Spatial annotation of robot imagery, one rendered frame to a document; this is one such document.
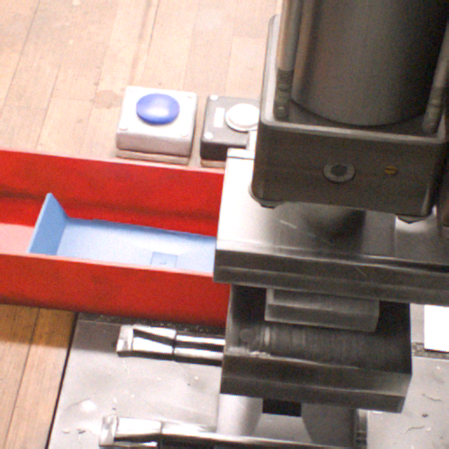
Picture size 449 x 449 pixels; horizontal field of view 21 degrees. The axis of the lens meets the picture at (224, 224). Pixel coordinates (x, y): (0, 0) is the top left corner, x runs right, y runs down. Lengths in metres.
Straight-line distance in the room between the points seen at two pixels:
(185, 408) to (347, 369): 0.29
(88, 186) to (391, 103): 0.50
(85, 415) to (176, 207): 0.22
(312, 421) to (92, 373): 0.20
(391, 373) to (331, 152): 0.13
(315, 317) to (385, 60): 0.17
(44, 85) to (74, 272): 0.29
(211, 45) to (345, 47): 0.69
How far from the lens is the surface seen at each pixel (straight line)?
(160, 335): 0.83
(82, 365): 0.92
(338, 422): 0.80
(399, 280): 0.63
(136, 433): 0.78
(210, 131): 1.07
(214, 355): 0.82
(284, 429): 0.79
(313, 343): 0.64
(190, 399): 0.91
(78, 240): 1.00
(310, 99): 0.55
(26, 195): 1.04
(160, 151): 1.07
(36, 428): 0.89
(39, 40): 1.22
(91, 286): 0.93
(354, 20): 0.52
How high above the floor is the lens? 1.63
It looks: 46 degrees down
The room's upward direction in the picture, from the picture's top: 5 degrees clockwise
